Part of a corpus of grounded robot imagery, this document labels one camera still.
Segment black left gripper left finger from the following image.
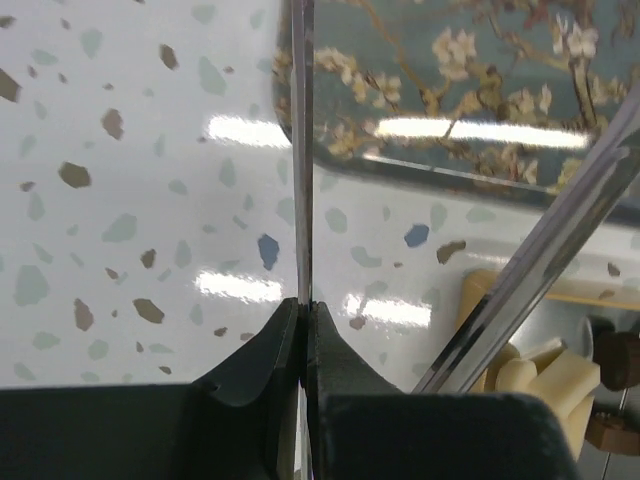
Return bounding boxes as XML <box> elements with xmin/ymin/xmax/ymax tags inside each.
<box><xmin>1</xmin><ymin>298</ymin><xmax>300</xmax><ymax>479</ymax></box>

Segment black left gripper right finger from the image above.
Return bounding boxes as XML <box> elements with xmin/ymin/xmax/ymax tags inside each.
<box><xmin>306</xmin><ymin>303</ymin><xmax>580</xmax><ymax>479</ymax></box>

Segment metal tongs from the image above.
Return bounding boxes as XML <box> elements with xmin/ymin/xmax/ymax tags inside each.
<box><xmin>287</xmin><ymin>0</ymin><xmax>640</xmax><ymax>480</ymax></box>

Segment beige round chocolate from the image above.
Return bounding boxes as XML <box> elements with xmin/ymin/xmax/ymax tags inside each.
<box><xmin>455</xmin><ymin>269</ymin><xmax>504</xmax><ymax>393</ymax></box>

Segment white square chocolate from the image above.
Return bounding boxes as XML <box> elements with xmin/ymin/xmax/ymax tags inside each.
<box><xmin>487</xmin><ymin>337</ymin><xmax>601</xmax><ymax>464</ymax></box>

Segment dark chocolate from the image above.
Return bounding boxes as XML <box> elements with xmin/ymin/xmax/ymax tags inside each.
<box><xmin>593</xmin><ymin>332</ymin><xmax>639</xmax><ymax>391</ymax></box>
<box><xmin>585</xmin><ymin>412</ymin><xmax>639</xmax><ymax>456</ymax></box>

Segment gold tin box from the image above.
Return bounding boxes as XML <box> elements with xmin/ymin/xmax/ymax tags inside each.
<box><xmin>509</xmin><ymin>280</ymin><xmax>639</xmax><ymax>479</ymax></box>

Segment blue floral serving tray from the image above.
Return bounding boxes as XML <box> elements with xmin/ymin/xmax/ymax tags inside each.
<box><xmin>270</xmin><ymin>0</ymin><xmax>640</xmax><ymax>221</ymax></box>

